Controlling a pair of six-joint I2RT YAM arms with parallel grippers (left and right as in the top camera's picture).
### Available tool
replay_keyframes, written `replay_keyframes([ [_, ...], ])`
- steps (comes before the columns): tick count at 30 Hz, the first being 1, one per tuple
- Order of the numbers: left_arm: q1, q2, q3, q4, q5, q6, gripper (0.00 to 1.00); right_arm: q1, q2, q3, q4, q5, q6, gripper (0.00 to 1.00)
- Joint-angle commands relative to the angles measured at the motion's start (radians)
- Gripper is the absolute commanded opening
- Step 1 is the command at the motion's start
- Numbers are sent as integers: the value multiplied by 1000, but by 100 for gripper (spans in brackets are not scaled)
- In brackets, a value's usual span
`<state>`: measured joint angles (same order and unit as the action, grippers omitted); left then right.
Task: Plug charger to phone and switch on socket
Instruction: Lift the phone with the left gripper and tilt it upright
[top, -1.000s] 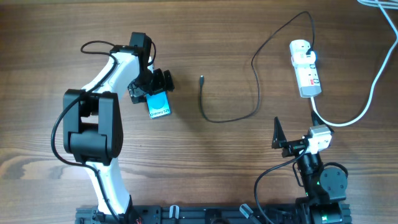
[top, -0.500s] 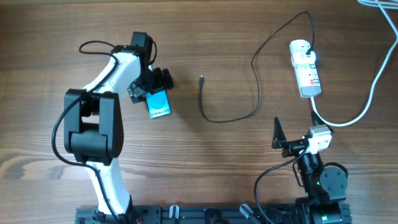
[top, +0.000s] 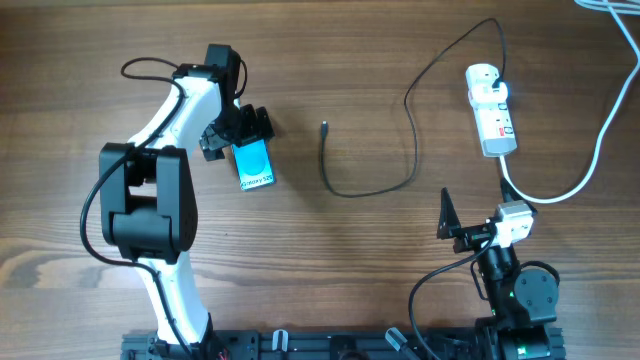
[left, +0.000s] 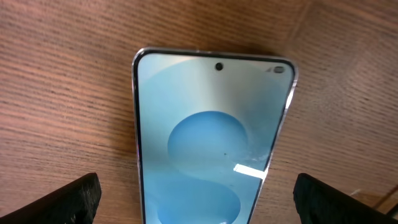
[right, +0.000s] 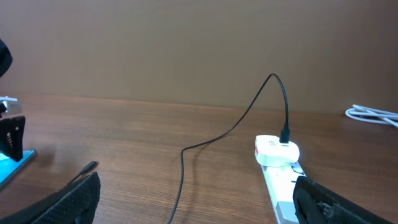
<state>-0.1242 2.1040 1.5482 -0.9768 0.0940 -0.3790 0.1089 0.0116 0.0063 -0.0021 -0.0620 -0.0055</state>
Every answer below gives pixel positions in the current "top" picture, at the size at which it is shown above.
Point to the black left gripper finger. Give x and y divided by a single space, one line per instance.
212 146
263 125

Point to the white power strip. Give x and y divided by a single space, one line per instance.
495 127

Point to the white charger plug adapter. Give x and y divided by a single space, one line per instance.
485 94

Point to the turquoise screen smartphone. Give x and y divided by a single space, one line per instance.
253 165

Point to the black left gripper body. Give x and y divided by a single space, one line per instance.
238 126

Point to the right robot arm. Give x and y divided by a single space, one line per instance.
522 295

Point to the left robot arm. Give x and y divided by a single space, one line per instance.
148 202

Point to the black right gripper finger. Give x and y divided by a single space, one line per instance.
449 225
509 194

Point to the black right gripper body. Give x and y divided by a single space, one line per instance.
471 238

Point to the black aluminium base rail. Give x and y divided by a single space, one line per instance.
433 343

